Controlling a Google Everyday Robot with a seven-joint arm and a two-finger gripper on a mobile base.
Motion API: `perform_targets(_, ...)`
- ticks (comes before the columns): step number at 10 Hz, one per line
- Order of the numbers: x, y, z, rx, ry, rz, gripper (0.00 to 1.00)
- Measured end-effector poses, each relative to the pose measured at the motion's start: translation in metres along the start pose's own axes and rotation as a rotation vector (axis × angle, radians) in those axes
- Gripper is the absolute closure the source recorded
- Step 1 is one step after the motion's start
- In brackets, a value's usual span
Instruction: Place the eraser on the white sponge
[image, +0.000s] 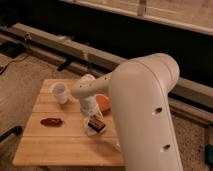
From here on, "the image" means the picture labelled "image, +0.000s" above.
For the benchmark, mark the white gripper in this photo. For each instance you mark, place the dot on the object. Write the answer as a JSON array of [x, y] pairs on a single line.
[[89, 106]]

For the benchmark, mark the dark eraser block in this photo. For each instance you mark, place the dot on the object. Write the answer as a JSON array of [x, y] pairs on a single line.
[[96, 124]]

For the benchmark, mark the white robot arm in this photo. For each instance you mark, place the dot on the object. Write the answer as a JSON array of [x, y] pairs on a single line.
[[138, 91]]

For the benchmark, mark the orange bowl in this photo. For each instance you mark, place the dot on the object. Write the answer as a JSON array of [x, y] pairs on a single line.
[[103, 102]]

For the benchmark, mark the white paper cup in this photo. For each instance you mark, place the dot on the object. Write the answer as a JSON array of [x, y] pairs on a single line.
[[60, 91]]

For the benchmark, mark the wooden table board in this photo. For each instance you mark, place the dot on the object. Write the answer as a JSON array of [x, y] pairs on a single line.
[[67, 145]]

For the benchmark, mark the dark red flat object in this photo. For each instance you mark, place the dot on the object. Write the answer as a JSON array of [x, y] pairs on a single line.
[[51, 122]]

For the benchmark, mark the long metal rail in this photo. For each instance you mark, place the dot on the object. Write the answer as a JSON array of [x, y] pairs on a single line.
[[185, 88]]

